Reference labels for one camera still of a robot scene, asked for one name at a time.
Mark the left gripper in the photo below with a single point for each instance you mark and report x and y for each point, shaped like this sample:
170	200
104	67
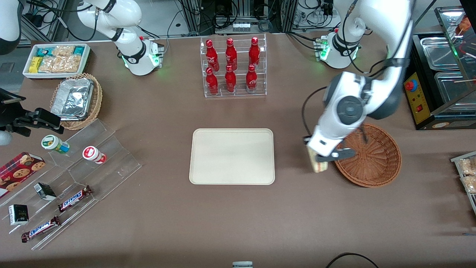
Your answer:
305	137

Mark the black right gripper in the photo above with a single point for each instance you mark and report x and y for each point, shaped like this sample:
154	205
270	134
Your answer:
8	116

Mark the triangular sandwich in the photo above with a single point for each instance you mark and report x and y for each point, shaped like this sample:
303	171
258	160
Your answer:
319	165

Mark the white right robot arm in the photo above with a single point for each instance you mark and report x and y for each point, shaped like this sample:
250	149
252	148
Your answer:
126	15

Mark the aluminium foil tray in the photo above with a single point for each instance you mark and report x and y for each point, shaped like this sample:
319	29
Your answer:
72	99

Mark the round brown wicker basket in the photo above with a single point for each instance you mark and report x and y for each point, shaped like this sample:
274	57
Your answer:
375	160

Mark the tan wicker basket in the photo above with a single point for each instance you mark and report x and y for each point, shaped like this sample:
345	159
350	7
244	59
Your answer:
96	108

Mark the cream rectangular tray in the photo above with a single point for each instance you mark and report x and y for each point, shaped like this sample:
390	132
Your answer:
230	156

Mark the grey tray with snacks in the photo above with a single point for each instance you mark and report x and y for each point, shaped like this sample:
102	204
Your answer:
472	203

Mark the white snack bin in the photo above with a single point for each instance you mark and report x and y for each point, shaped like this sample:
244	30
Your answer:
28	74

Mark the yellow snack packet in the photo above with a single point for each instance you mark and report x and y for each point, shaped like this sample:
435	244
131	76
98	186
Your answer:
35	64

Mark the green label yogurt cup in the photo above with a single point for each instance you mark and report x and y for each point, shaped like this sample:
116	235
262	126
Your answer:
54	144

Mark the large clear cracker bag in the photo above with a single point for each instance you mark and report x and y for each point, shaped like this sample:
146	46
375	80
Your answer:
59	64

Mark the teal snack packet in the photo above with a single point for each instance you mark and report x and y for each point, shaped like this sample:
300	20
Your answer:
42	51
79	50

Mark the red tartan cookie box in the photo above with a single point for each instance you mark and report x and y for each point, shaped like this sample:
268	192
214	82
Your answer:
18	173

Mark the small clear cracker bag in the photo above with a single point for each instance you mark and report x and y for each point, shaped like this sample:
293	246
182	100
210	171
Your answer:
63	50

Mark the red label yogurt cup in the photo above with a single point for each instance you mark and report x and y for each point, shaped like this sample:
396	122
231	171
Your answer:
93	154

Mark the small black white box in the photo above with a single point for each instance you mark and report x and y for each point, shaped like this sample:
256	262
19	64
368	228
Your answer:
18	214
45	191

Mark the red cola bottle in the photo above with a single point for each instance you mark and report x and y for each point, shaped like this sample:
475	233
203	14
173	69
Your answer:
251	80
212	83
231	55
254	54
230	82
211	56

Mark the clear acrylic bottle rack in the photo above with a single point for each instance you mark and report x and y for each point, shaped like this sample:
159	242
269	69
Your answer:
240	93

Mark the clear acrylic stepped display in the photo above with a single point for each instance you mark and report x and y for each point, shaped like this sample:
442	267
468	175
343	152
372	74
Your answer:
111	163

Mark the snickers chocolate bar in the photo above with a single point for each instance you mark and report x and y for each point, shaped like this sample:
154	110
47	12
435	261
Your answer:
41	229
74	199

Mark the red emergency stop knob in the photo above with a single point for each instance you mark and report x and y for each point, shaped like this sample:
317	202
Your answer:
410	85

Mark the black hot display case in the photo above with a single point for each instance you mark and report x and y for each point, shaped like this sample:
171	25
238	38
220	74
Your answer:
427	108

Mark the small grey device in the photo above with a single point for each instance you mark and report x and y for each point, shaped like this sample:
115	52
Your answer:
242	265

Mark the white power strip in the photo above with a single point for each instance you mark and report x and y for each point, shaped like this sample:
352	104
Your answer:
241	26

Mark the steel food pan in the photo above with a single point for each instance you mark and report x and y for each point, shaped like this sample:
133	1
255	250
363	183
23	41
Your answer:
440	52
452	87

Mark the clear fried snack bag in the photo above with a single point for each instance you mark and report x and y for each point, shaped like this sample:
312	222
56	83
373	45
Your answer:
468	166
470	184

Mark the aluminium frame rack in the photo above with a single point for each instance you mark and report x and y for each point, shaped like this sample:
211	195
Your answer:
193	16

